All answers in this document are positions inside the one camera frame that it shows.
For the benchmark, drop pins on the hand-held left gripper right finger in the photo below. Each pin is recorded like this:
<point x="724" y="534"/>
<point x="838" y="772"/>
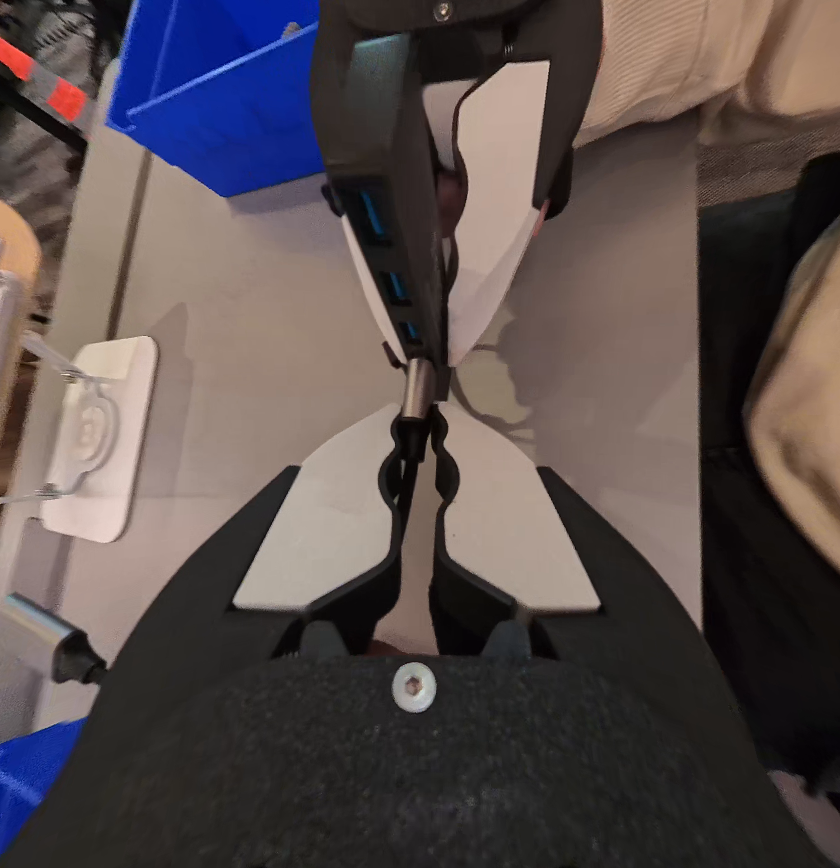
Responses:
<point x="515" y="542"/>

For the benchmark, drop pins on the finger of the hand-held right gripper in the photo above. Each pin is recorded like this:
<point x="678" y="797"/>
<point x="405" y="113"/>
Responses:
<point x="366" y="288"/>
<point x="508" y="169"/>

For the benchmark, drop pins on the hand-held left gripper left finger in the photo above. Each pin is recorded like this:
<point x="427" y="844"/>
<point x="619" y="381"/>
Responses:
<point x="311" y="536"/>

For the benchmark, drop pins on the large dark grey hub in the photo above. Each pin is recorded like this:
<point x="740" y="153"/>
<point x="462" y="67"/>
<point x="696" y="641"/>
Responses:
<point x="410" y="203"/>

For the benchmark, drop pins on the blue plastic bin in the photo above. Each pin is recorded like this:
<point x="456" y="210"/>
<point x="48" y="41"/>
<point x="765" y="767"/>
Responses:
<point x="20" y="793"/>
<point x="223" y="115"/>

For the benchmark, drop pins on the person's right forearm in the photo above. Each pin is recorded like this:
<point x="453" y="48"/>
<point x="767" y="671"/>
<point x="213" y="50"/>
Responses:
<point x="698" y="61"/>

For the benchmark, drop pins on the white and wooden book stand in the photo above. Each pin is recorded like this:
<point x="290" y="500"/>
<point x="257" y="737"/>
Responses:
<point x="115" y="434"/>

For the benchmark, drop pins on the orange traffic cone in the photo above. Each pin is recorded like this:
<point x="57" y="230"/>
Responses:
<point x="60" y="95"/>

